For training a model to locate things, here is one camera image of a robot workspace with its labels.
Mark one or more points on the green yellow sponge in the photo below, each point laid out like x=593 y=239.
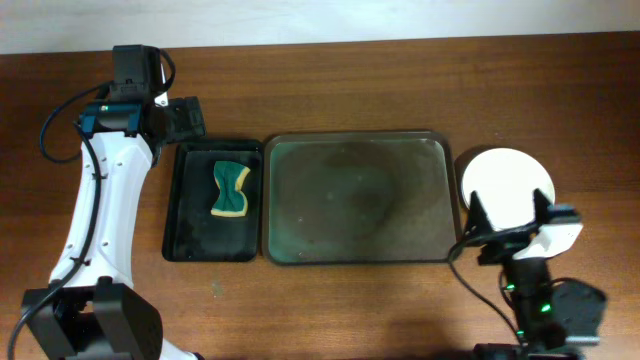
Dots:
x=230 y=177

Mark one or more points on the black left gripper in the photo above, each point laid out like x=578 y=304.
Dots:
x=168 y=142

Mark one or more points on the white plate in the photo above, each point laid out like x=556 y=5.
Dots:
x=504 y=180

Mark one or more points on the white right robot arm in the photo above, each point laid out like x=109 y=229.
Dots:
x=555 y=318

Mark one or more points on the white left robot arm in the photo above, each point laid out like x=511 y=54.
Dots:
x=89 y=309

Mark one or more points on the large dark serving tray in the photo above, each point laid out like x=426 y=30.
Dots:
x=338 y=198

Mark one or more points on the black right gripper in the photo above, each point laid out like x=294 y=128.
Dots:
x=500 y=241

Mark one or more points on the small black tray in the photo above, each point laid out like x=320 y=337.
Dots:
x=192 y=232

